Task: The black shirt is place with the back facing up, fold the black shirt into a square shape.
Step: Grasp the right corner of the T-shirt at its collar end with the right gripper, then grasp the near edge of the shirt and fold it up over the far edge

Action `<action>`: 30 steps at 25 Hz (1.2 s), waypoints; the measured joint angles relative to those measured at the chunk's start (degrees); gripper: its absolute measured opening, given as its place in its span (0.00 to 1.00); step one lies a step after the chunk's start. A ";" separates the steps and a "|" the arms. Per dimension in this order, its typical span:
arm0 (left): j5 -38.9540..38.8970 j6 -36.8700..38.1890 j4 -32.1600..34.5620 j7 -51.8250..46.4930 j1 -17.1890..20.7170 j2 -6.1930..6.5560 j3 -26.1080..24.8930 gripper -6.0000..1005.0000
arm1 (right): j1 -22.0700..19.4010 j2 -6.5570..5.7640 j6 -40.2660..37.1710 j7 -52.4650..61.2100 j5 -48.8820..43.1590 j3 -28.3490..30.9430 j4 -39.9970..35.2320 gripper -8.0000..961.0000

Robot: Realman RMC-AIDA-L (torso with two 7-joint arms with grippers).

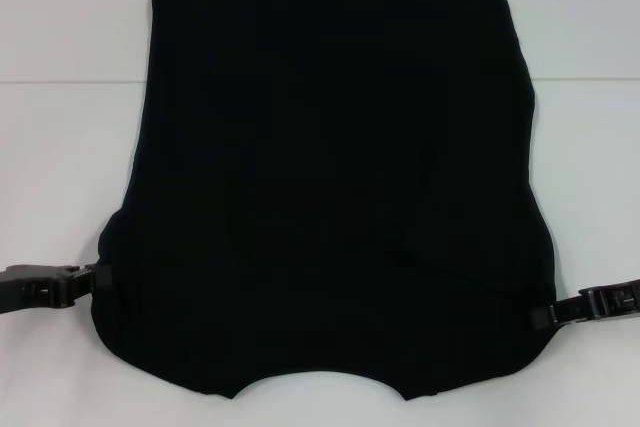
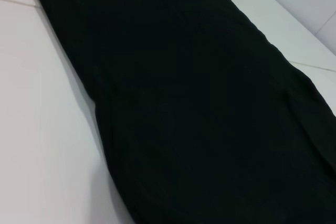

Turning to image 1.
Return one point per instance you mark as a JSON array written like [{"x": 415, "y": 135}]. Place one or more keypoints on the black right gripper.
[{"x": 625, "y": 299}]

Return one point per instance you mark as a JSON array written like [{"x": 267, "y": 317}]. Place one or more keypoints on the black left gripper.
[{"x": 22, "y": 292}]

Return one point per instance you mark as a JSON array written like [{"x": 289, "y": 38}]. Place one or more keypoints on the black t-shirt with white print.
[{"x": 325, "y": 147}]

